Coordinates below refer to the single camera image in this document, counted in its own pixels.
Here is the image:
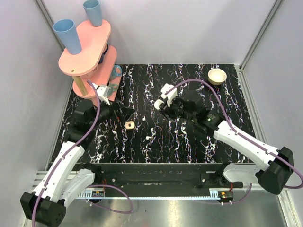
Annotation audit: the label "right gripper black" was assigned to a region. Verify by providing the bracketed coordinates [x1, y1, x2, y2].
[158, 95, 196, 122]

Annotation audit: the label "black marbled table mat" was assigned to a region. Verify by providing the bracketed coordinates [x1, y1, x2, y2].
[52, 63, 264, 164]

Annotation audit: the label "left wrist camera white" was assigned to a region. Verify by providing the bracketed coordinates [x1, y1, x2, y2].
[92, 83, 111, 105]

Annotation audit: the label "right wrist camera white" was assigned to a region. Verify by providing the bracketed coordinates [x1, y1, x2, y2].
[160, 83, 178, 107]

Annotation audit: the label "blue cup rear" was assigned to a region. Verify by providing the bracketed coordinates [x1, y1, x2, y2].
[83, 0, 103, 27]

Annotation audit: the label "blue cup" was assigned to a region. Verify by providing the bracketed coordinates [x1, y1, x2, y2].
[53, 19, 82, 55]
[83, 0, 103, 27]

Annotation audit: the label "pink three tier shelf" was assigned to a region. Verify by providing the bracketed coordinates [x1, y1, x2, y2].
[58, 20, 117, 105]

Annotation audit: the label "teal mug on shelf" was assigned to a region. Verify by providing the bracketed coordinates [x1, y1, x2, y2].
[108, 83, 119, 96]

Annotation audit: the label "beige earbud charging case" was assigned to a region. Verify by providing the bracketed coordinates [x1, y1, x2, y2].
[125, 121, 135, 130]

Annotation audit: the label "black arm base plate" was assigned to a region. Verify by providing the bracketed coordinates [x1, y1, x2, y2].
[75, 163, 243, 200]

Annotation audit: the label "white earbud charging case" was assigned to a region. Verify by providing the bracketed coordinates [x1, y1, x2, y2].
[154, 99, 164, 110]

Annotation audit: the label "beige wooden bowl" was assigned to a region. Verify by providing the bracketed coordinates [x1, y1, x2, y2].
[208, 69, 227, 86]

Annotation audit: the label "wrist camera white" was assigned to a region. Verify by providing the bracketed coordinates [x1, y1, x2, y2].
[92, 83, 111, 105]
[160, 83, 178, 107]

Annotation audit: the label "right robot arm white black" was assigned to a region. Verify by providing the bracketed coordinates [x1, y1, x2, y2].
[154, 89, 294, 195]

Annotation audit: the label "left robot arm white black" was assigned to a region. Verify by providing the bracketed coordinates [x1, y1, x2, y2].
[20, 100, 134, 227]

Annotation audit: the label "blue cup front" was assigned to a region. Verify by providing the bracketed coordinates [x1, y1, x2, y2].
[53, 19, 82, 55]

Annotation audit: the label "blue mug on shelf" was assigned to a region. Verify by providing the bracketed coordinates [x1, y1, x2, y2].
[109, 64, 122, 80]

